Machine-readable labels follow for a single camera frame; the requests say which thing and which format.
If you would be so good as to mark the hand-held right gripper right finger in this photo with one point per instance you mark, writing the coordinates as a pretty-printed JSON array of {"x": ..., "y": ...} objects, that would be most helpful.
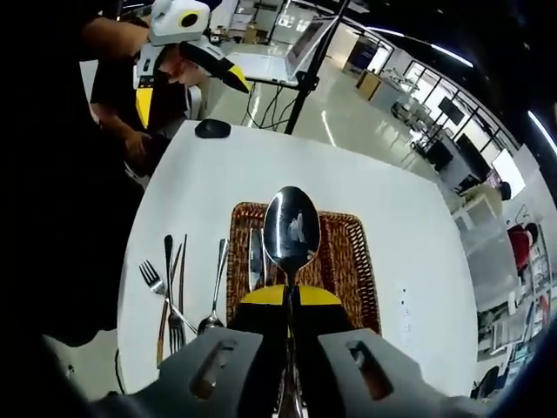
[{"x": 313, "y": 322}]

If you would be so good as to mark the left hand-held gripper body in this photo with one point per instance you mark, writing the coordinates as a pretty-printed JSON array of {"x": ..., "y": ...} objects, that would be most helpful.
[{"x": 174, "y": 24}]

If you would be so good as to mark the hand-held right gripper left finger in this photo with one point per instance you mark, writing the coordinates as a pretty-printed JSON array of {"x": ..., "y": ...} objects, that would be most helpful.
[{"x": 243, "y": 348}]

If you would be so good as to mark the silver spoon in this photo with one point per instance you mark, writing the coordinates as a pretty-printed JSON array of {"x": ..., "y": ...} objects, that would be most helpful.
[
  {"x": 212, "y": 324},
  {"x": 291, "y": 231}
]

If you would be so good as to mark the brown wicker utensil storage tray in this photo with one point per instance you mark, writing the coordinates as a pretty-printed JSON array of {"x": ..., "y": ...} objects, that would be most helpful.
[{"x": 344, "y": 261}]

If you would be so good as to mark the silver fork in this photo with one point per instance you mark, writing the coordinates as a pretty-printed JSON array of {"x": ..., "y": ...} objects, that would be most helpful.
[
  {"x": 152, "y": 278},
  {"x": 175, "y": 335}
]

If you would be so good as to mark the silver table knife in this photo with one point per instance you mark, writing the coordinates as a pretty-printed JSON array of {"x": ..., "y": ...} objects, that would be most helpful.
[{"x": 257, "y": 261}]

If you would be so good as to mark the white laptop computer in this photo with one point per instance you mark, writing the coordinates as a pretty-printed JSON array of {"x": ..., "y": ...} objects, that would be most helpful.
[{"x": 270, "y": 65}]

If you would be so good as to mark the black computer mouse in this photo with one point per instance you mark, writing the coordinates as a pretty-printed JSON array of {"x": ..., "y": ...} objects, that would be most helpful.
[{"x": 212, "y": 129}]

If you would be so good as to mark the black tripod stand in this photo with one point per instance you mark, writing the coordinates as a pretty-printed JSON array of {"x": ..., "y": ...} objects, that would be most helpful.
[{"x": 300, "y": 104}]

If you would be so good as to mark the person's black shirt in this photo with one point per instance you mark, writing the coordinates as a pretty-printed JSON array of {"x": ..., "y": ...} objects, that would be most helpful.
[{"x": 65, "y": 217}]

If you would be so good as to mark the dark blue standing banner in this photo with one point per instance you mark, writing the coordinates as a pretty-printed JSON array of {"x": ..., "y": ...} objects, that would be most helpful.
[{"x": 362, "y": 53}]

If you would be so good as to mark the grey cabinet with wooden edge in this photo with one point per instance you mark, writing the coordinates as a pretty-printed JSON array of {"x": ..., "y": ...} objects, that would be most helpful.
[{"x": 374, "y": 85}]

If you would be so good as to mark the black television on stand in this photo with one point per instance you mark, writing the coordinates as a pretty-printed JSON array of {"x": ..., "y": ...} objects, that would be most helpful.
[{"x": 450, "y": 109}]

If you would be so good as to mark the white wall screen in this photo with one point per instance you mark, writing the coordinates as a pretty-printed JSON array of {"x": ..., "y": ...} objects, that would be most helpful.
[{"x": 507, "y": 170}]

